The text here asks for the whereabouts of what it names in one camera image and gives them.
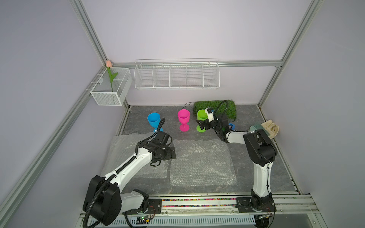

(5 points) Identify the green plastic wine glass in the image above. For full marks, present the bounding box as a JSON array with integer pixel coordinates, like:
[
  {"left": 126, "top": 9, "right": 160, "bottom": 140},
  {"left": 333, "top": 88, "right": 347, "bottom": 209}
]
[{"left": 196, "top": 109, "right": 208, "bottom": 133}]

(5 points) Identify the artificial grass mat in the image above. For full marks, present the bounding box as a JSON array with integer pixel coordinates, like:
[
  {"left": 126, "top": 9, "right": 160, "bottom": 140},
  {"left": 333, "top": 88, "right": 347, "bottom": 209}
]
[{"left": 193, "top": 100, "right": 237, "bottom": 120}]

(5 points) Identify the white wire wall rack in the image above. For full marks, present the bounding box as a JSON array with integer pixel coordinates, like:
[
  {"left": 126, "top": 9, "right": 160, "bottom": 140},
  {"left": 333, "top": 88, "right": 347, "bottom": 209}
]
[{"left": 135, "top": 59, "right": 220, "bottom": 90}]

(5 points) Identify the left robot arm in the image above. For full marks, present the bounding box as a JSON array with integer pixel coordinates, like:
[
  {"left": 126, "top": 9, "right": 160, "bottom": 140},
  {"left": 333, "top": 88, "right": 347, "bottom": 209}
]
[{"left": 82, "top": 119, "right": 176, "bottom": 228}]

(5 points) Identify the artificial tulip flower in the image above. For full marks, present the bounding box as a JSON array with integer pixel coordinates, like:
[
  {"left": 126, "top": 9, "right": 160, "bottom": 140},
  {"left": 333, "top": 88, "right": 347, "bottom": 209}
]
[{"left": 106, "top": 60, "right": 118, "bottom": 92}]

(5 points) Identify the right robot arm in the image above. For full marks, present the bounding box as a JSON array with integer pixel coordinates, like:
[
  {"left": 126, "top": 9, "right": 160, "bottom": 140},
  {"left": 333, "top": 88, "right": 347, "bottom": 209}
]
[{"left": 197, "top": 100, "right": 278, "bottom": 213}]

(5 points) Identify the blue tape dispenser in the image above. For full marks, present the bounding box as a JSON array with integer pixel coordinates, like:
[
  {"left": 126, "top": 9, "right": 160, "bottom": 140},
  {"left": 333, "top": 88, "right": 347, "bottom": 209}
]
[{"left": 229, "top": 123, "right": 235, "bottom": 130}]

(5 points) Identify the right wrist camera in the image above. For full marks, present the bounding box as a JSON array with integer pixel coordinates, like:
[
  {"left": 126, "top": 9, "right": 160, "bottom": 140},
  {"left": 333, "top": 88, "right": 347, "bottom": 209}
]
[{"left": 204, "top": 107, "right": 215, "bottom": 123}]

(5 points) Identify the white mesh wall basket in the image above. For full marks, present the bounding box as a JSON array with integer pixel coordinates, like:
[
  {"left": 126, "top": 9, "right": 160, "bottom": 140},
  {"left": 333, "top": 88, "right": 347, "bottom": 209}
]
[{"left": 90, "top": 67, "right": 133, "bottom": 106}]

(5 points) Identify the green dustpan brush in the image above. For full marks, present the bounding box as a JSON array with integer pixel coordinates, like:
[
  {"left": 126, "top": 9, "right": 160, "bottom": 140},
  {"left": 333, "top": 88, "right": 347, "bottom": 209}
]
[{"left": 249, "top": 124, "right": 264, "bottom": 132}]

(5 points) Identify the pink plastic wine glass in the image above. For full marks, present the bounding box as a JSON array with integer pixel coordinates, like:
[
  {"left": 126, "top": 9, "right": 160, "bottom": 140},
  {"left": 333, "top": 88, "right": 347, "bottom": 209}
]
[{"left": 178, "top": 109, "right": 190, "bottom": 132}]

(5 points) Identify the blue plastic wine glass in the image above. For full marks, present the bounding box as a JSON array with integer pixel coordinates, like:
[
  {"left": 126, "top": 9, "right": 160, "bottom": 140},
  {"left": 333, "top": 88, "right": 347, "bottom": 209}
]
[{"left": 147, "top": 113, "right": 161, "bottom": 133}]

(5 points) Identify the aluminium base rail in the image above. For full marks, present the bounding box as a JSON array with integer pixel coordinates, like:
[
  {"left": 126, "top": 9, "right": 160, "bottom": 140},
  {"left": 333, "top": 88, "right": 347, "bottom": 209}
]
[{"left": 75, "top": 194, "right": 329, "bottom": 228}]

